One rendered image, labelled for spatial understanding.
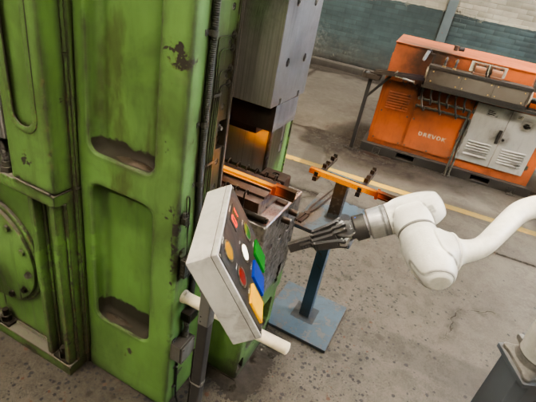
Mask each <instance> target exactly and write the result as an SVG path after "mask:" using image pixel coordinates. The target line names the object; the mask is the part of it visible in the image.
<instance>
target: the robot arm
mask: <svg viewBox="0 0 536 402"><path fill-rule="evenodd" d="M445 215H446V208H445V206H444V203H443V200H442V199H441V198H440V196H439V195H438V194H437V193H436V192H434V191H420V192H415V193H411V194H407V195H402V196H400V197H397V198H394V199H392V200H390V201H389V202H387V203H385V204H382V205H379V206H376V207H371V208H369V209H365V215H363V213H360V214H358V215H353V216H351V220H345V221H342V220H341V218H340V217H339V218H336V219H335V220H333V221H332V222H330V223H326V224H325V225H323V226H321V227H318V228H316V229H314V230H311V234H310V235H309V236H307V237H304V238H300V239H297V240H294V241H291V242H288V243H287V246H288V247H289V250H290V253H292V252H295V251H298V250H304V249H307V248H310V247H312V248H314V249H315V251H318V250H329V249H336V248H344V249H346V248H348V245H347V244H348V242H351V241H353V240H354V239H356V238H357V240H358V241H361V240H364V239H367V238H370V235H371V236H372V238H374V239H377V238H382V237H384V236H388V235H394V234H396V236H397V237H398V239H399V240H400V246H401V250H402V253H403V255H404V258H405V261H406V263H407V264H408V267H409V269H410V271H411V272H412V274H413V275H414V277H415V278H416V280H417V281H418V282H419V283H420V284H421V285H423V286H424V287H426V288H428V289H432V290H443V289H446V288H448V287H449V286H451V285H452V284H453V283H454V282H455V280H456V277H457V274H458V271H459V270H460V268H461V266H462V265H463V264H465V263H469V262H474V261H477V260H480V259H482V258H485V257H487V256H488V255H490V254H492V253H493V252H494V251H496V250H497V249H498V248H499V247H500V246H501V245H502V244H503V243H504V242H505V241H506V240H507V239H508V238H509V237H510V236H511V235H512V234H513V233H514V232H515V231H516V230H517V229H518V228H519V227H520V226H521V225H522V224H523V223H525V222H527V221H529V220H531V219H536V195H533V196H530V197H526V198H524V199H520V200H518V201H516V202H514V203H512V204H511V205H510V206H508V207H507V208H506V209H505V210H504V211H503V212H502V213H501V214H500V215H499V216H498V217H497V218H496V219H495V220H494V221H493V222H492V223H491V224H490V225H489V226H488V227H487V228H486V229H485V230H484V231H483V232H482V233H481V234H480V235H479V236H478V237H476V238H473V239H461V238H458V236H457V235H456V234H455V233H453V232H448V231H444V230H442V229H440V228H437V227H436V224H437V223H439V222H440V221H441V220H442V219H443V218H444V217H445ZM517 339H518V343H519V345H516V344H511V343H509V342H504V343H503V345H502V346H503V348H504V349H505V350H506V351H507V352H508V353H509V355H510V357H511V359H512V361H513V362H514V364H515V366H516V367H517V369H518V371H519V372H520V375H521V378H522V380H523V381H524V382H526V383H528V384H529V383H536V320H535V321H534V323H533V324H532V325H531V327H530V328H529V329H528V330H527V332H526V334H525V336H524V335H523V334H521V333H520V334H518V336H517Z"/></svg>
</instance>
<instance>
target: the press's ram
mask: <svg viewBox="0 0 536 402"><path fill-rule="evenodd" d="M323 1H324V0H245V3H244V10H243V16H242V28H241V35H240V42H239V48H238V60H237V66H236V73H235V79H234V91H233V97H235V98H238V99H240V100H243V101H248V102H250V103H253V104H257V105H260V106H262V107H266V108H273V107H275V106H277V105H278V104H281V103H283V102H285V101H287V100H289V99H291V98H293V97H295V96H298V95H300V94H302V93H304V91H305V83H306V79H307V76H308V72H309V65H310V61H311V57H312V53H313V46H314V42H315V38H316V34H317V28H318V23H319V19H320V16H321V8H322V5H323Z"/></svg>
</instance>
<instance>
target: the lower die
mask: <svg viewBox="0 0 536 402"><path fill-rule="evenodd" d="M224 165H225V166H228V167H229V168H233V169H235V170H238V171H241V172H244V173H246V174H248V175H252V176H254V177H256V178H259V179H262V180H265V181H267V182H269V183H272V184H276V183H280V182H278V181H274V180H273V179H269V178H267V177H264V176H262V175H259V174H255V173H254V172H252V171H248V170H245V169H243V168H241V167H236V166H235V165H233V164H229V163H228V164H227V162H225V161H224ZM226 181H229V185H230V184H231V185H232V187H233V188H235V186H236V185H239V190H237V189H238V187H236V189H235V193H236V195H237V196H238V200H239V202H240V203H241V205H242V200H243V195H244V192H245V190H246V189H249V195H248V194H247V192H246V195H245V200H244V205H243V206H244V208H245V209H247V210H249V211H252V212H254V213H257V214H259V215H260V214H261V213H262V212H264V210H266V209H267V208H268V207H269V206H270V205H271V204H272V203H273V202H274V201H275V200H276V199H277V198H278V197H277V196H275V195H271V191H272V189H270V188H268V187H264V186H262V185H260V184H257V183H254V182H252V181H249V180H247V179H244V178H242V177H239V176H236V175H233V174H231V173H229V172H226V171H223V179H222V185H221V187H223V185H224V183H225V182H226ZM280 184H281V183H280ZM221 187H219V188H221Z"/></svg>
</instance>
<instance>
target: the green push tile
mask: <svg viewBox="0 0 536 402"><path fill-rule="evenodd" d="M254 257H255V259H256V261H257V263H258V265H259V267H260V269H261V271H262V272H263V273H264V272H265V255H264V254H263V252H262V249H261V247H260V245H259V243H258V240H257V239H255V240H254Z"/></svg>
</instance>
